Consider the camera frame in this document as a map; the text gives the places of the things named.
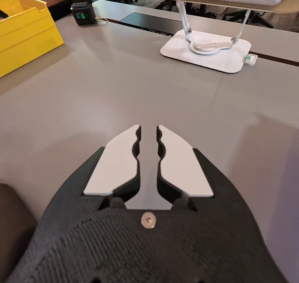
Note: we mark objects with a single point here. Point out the white document stand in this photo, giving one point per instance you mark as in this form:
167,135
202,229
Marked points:
205,59

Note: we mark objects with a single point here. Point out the yellow storage bin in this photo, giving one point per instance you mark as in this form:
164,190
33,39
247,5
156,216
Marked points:
28,38

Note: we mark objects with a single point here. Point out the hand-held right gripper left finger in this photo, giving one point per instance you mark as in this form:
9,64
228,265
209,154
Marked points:
112,168

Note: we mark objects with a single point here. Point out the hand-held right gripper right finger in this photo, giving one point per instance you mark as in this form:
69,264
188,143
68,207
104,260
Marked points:
184,168

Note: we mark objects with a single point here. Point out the small white green-label box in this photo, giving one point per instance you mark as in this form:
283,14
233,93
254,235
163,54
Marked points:
250,60

